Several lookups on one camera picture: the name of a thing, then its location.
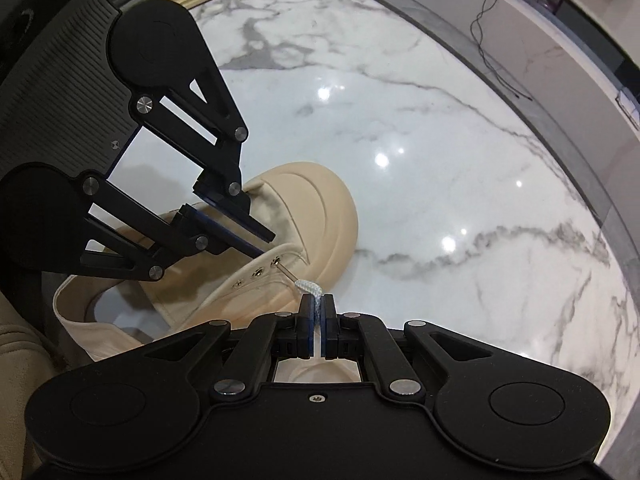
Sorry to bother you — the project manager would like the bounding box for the person's beige sweater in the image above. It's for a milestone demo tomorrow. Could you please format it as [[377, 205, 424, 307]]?
[[0, 290, 66, 480]]

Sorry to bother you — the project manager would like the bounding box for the marble television bench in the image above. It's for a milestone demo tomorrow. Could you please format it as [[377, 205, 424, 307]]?
[[450, 0, 640, 171]]

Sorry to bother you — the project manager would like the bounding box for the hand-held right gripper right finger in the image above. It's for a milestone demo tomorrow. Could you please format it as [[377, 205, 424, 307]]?
[[322, 294, 506, 401]]

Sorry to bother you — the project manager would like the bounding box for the white shoelace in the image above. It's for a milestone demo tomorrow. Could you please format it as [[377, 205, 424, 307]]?
[[277, 262, 326, 361]]

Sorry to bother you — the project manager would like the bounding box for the beige shoe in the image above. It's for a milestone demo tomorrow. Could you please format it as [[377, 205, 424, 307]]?
[[52, 161, 358, 386]]

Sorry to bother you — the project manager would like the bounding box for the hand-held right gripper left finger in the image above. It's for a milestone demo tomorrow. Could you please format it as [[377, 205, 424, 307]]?
[[135, 294, 321, 402]]

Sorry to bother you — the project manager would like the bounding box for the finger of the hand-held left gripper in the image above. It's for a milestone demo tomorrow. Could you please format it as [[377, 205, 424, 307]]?
[[75, 170, 266, 283], [132, 35, 277, 243]]

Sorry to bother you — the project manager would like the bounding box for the black cable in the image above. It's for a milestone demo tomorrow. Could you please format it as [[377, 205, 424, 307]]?
[[470, 0, 533, 103]]

